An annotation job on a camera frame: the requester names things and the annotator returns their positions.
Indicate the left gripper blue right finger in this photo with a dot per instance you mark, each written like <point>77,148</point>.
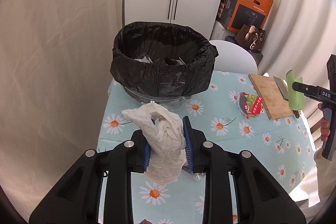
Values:
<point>187,132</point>

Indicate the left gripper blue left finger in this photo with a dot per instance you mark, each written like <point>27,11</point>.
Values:
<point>146,157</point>

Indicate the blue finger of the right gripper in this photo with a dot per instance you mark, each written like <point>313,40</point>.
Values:
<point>307,90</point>

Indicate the white tissue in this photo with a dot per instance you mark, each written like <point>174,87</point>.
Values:
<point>163,131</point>

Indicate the red green snack bag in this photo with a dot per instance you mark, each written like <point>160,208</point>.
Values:
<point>249,104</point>

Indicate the clear trash bin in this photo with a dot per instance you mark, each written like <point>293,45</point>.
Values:
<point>167,102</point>

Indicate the black trash bag liner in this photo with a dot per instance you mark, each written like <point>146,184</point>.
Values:
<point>162,59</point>

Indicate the person right hand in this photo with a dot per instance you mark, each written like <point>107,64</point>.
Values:
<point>324,129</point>

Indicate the bamboo cutting board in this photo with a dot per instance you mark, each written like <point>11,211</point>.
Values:
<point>275,105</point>

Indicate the daisy print blue tablecloth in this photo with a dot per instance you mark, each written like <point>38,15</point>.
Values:
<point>284,146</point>

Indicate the brown leather handbag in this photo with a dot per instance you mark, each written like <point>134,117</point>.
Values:
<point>251,38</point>

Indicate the white round chair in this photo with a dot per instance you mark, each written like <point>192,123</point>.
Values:
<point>233,58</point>

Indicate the orange Philips box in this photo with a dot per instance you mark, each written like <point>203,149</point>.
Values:
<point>234,14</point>

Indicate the beige curtain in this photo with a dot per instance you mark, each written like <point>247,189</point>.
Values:
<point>55,62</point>

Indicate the steel cleaver black handle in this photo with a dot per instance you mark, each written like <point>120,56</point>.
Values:
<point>284,91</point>

